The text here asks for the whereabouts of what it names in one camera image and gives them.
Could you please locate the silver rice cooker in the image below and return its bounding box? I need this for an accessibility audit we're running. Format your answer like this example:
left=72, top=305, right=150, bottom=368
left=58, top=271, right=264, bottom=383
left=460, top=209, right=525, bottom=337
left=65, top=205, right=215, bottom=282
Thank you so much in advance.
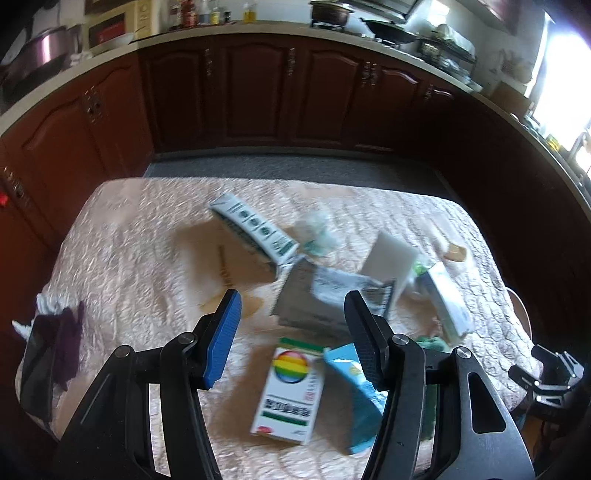
left=2, top=24, right=82, bottom=90

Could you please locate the black wok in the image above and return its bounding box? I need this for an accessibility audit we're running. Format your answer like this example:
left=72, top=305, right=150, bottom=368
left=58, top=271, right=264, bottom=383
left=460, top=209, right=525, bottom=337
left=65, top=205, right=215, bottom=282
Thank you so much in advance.
left=361, top=18, right=418, bottom=45

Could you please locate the white blue medicine box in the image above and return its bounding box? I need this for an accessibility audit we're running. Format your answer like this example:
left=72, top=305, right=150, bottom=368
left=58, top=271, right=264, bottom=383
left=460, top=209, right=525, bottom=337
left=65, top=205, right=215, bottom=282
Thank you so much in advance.
left=418, top=262, right=474, bottom=346

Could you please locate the blue snack bag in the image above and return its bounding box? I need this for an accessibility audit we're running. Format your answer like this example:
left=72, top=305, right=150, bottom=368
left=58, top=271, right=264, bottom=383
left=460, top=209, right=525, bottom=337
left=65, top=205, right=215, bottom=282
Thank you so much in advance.
left=322, top=343, right=388, bottom=454

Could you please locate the white trash bucket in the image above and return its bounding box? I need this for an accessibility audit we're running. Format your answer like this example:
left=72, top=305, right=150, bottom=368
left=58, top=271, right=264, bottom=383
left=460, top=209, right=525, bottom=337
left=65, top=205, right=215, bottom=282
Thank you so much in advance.
left=507, top=287, right=533, bottom=339

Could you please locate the white plastic bag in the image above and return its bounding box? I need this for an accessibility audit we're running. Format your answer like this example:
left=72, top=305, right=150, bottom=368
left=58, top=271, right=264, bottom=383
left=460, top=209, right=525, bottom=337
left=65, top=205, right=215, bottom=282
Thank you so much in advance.
left=294, top=210, right=339, bottom=257

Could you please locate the wooden cutting board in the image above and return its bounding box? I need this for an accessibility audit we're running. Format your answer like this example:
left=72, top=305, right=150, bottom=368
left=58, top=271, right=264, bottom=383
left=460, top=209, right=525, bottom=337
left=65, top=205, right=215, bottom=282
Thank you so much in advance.
left=489, top=81, right=532, bottom=118

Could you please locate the brown clay pot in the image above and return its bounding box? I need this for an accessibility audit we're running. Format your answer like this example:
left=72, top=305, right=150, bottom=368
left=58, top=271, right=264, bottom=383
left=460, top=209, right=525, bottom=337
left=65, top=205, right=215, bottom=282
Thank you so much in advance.
left=308, top=1, right=353, bottom=27

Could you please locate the cream microwave oven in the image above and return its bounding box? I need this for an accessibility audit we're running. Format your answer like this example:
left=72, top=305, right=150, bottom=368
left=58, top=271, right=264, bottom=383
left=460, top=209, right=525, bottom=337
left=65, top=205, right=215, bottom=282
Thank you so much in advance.
left=84, top=0, right=161, bottom=50

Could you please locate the white green striped carton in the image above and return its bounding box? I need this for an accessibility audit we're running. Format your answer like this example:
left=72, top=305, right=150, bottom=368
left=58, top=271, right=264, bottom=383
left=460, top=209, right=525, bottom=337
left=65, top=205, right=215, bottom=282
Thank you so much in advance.
left=208, top=192, right=300, bottom=278

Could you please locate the dish drying rack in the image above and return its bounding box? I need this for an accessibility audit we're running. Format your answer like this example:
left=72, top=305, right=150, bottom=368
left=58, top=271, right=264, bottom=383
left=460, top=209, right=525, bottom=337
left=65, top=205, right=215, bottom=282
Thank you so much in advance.
left=418, top=23, right=477, bottom=76

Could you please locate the red sauce bottle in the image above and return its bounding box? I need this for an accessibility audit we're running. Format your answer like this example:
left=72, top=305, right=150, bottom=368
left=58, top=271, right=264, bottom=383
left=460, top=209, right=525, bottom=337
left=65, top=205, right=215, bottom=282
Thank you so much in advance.
left=181, top=0, right=197, bottom=28

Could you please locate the rainbow medicine box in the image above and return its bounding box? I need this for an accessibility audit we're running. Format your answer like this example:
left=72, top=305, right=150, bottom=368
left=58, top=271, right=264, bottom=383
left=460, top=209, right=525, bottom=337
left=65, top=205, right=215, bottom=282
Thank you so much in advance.
left=250, top=337, right=325, bottom=445

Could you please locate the yellow oil bottle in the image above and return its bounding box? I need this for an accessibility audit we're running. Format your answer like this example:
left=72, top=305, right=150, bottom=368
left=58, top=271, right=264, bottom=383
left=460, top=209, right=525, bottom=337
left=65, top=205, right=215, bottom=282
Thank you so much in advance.
left=242, top=0, right=257, bottom=24

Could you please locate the green white tissue pack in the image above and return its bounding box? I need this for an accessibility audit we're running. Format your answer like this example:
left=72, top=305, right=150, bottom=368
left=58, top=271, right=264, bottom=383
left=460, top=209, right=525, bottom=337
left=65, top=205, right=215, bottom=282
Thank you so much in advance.
left=413, top=259, right=435, bottom=277

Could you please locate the grey printed foil pouch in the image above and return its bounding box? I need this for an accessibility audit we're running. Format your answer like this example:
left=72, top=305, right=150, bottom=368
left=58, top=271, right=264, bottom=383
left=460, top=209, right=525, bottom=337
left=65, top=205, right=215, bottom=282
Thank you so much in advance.
left=271, top=257, right=396, bottom=338

